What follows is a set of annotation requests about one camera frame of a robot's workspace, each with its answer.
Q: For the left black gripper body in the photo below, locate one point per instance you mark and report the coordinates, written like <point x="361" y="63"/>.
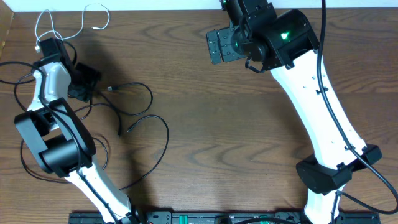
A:
<point x="84" y="83"/>

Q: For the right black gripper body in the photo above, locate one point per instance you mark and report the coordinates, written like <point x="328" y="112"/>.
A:
<point x="234" y="45"/>

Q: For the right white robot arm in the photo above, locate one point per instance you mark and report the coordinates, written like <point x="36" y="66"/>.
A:
<point x="286" y="46"/>

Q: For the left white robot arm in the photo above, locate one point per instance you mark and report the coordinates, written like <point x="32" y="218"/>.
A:
<point x="62" y="145"/>

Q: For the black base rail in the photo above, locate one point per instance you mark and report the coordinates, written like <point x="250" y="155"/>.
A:
<point x="167" y="217"/>

